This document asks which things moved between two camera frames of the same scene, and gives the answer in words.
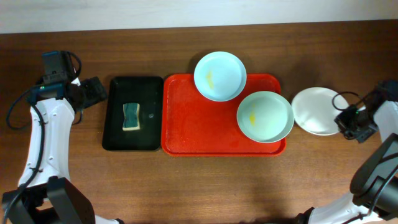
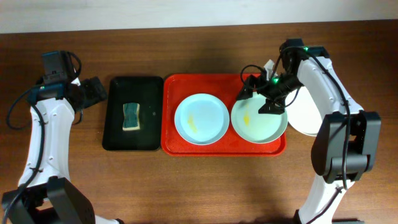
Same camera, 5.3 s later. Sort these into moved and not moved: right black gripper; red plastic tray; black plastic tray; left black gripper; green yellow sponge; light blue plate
Moved: light blue plate; right black gripper
Not moved: red plastic tray; green yellow sponge; black plastic tray; left black gripper
